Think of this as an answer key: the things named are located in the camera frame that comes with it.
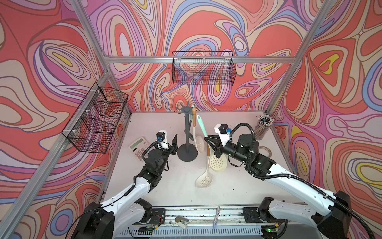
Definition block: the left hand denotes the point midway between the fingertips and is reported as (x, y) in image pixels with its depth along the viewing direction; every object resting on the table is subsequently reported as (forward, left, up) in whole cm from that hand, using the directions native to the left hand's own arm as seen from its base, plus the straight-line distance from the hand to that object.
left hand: (173, 135), depth 77 cm
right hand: (-7, -17, +5) cm, 19 cm away
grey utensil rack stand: (+3, -7, -22) cm, 24 cm away
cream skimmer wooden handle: (-15, -18, -23) cm, 32 cm away
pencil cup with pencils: (+14, -55, -6) cm, 57 cm away
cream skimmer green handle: (-14, -22, -5) cm, 27 cm away
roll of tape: (+6, -59, -22) cm, 63 cm away
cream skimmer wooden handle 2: (+1, -14, -6) cm, 15 cm away
